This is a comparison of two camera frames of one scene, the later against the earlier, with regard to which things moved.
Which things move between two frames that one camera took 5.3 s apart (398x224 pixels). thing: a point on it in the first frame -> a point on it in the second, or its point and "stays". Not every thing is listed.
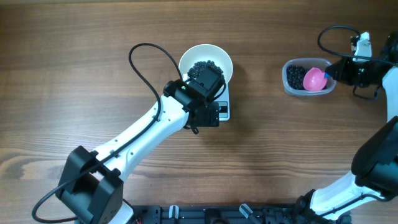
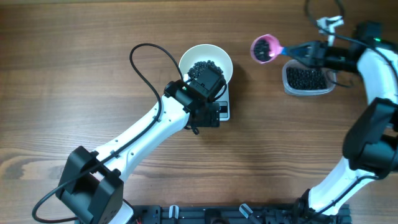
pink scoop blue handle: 314,79 -> 265,48
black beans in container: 295,75 stays
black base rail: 282,213 stays
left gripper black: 211,117 stays
